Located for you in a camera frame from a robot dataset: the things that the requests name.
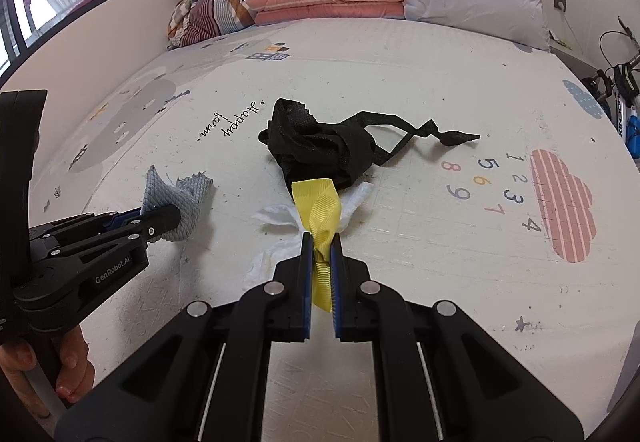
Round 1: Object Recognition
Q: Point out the grey checked fabric scrap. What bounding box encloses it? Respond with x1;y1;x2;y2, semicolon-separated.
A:
140;165;214;243

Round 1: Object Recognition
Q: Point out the wall power socket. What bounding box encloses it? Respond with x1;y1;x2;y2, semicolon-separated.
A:
553;0;567;12

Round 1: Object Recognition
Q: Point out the black fabric scrap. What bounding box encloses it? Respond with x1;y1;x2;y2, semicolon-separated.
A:
258;98;480;191

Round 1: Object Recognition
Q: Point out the patterned folded blanket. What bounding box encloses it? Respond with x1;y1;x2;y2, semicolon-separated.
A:
167;0;255;50

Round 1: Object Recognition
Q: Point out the white blue bicycle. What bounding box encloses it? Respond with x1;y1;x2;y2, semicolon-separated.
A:
582;17;640;165

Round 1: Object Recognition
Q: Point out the white bedside table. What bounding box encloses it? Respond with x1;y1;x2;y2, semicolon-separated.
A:
550;40;599;80

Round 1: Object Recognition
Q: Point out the person left hand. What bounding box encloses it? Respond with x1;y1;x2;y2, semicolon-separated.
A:
1;326;94;418

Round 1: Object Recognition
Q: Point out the white tissue scrap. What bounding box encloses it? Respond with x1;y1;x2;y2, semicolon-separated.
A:
243;182;374;290

